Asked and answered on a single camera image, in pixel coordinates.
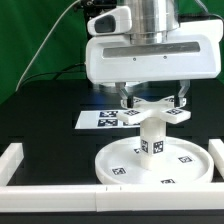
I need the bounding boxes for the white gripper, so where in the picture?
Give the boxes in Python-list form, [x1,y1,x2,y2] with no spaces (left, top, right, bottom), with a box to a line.
[86,20,223,108]

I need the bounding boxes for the white cross-shaped table base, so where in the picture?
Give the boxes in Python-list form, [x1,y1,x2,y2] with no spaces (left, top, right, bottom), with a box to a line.
[116,96,191,124]

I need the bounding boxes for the white round table top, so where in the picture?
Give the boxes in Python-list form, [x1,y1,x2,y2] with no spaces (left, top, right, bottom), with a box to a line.
[95,136,214,184]

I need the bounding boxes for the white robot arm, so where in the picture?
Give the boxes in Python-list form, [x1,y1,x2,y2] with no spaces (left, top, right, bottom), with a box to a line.
[86,0,224,106]

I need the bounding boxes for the white marker sheet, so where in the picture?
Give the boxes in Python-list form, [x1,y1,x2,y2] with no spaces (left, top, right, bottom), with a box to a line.
[75,110,139,129]

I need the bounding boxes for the white right fence bar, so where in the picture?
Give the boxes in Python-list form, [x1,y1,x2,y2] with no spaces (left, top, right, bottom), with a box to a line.
[208,139,224,179]

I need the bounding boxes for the white fence bar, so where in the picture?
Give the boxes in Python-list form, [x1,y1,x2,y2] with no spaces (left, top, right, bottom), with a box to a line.
[0,183,224,213]
[0,143,24,187]
[208,139,224,179]

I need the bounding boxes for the white front fence bar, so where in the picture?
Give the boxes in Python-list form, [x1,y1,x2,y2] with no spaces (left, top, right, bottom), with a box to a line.
[0,183,224,213]

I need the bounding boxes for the white left fence bar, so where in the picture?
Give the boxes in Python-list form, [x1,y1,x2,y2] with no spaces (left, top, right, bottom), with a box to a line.
[0,143,24,187]

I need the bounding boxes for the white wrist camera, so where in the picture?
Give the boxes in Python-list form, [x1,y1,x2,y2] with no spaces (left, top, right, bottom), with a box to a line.
[87,6,132,36]

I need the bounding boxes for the black cable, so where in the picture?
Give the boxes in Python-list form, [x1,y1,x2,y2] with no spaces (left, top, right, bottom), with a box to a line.
[16,61,88,93]

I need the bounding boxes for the black camera stand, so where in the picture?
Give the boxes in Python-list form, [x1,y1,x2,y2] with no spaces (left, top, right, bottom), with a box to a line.
[73,0,117,23]

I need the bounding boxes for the white cable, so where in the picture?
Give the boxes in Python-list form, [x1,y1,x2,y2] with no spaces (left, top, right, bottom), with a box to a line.
[15,0,83,92]

